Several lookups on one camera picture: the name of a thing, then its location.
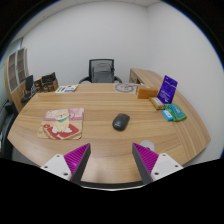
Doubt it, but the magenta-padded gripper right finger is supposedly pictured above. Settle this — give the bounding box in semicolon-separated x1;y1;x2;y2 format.
131;142;184;185

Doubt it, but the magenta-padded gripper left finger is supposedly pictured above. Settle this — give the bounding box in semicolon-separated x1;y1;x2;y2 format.
40;142;92;185

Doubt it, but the black computer mouse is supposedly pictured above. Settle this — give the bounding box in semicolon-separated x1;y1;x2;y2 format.
112;112;131;132

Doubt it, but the cartoon dog print mouse pad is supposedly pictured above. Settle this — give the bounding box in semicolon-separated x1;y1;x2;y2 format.
36;107;85;141

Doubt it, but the blue small box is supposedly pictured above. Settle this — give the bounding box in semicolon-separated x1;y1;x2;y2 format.
161;109;175;122

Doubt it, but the green small box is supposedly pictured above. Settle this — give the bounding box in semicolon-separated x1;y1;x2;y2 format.
164;103;188;122

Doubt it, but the tan small box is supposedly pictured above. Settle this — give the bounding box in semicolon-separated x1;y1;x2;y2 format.
148;96;166;111

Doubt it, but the brown cardboard box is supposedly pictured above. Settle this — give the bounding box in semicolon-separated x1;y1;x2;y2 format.
135;85;159;100

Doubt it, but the white green printed leaflet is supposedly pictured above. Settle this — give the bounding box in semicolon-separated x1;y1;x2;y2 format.
54;84;80;94

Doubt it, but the purple standing package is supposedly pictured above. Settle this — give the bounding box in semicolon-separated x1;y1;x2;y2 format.
157;75;179;105

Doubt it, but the grey circle print sheet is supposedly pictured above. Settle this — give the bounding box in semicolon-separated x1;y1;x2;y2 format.
114;82;138;94

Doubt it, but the black leather armchair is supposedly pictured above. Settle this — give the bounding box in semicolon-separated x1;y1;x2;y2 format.
0;100;19;158

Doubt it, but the dark brown narrow box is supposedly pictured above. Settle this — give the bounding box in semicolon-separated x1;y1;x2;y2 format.
34;77;44;93

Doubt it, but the small black chair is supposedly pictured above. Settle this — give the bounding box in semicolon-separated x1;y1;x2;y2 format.
21;74;37;104

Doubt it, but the flat black box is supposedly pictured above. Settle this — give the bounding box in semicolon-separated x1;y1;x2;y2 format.
41;72;57;84

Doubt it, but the grey mesh office chair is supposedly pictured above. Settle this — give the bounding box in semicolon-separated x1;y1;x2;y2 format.
78;58;123;84

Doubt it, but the wooden shelf unit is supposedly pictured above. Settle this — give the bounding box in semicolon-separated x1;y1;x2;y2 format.
4;47;30;112

